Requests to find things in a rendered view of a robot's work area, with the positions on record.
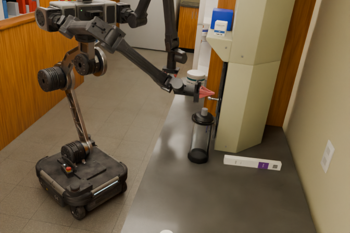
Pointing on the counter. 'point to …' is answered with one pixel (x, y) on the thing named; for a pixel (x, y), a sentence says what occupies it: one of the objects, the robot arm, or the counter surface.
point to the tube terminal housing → (252, 68)
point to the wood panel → (280, 106)
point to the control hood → (220, 43)
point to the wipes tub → (191, 75)
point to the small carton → (220, 28)
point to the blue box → (218, 13)
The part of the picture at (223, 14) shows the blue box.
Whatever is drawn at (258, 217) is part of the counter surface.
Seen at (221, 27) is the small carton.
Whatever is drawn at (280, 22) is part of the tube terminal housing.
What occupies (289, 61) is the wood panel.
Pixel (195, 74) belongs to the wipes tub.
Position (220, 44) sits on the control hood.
